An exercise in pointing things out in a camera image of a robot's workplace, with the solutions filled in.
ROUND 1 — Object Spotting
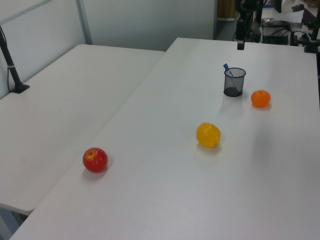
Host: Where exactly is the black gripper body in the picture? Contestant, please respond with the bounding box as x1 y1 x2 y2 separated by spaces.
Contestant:
236 19 247 43

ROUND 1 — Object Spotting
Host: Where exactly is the blue and white marker pen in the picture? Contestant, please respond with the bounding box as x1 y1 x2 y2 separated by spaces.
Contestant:
223 62 235 78

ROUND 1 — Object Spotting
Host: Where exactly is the black mesh pen cup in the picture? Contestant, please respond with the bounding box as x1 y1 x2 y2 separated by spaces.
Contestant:
223 67 247 97

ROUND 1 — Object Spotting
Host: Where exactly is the black desk equipment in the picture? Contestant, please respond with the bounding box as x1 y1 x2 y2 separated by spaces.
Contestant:
261 20 293 46

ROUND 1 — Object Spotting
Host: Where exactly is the orange fruit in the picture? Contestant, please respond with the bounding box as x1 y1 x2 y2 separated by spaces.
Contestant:
250 89 272 109

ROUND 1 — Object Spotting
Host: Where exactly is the yellow bell pepper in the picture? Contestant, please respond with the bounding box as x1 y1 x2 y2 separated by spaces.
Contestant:
195 122 221 148

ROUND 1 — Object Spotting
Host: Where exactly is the red apple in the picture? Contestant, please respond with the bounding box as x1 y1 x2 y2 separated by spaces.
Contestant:
82 147 109 173

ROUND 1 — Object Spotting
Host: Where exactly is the black clamp camera stand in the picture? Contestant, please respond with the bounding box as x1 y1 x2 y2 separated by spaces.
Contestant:
303 21 320 54

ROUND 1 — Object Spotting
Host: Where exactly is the grey partition post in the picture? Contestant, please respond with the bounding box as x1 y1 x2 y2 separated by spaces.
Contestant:
76 0 94 46

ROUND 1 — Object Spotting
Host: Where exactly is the black camera pole with base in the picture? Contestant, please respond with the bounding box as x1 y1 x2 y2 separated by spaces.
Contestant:
0 24 30 94

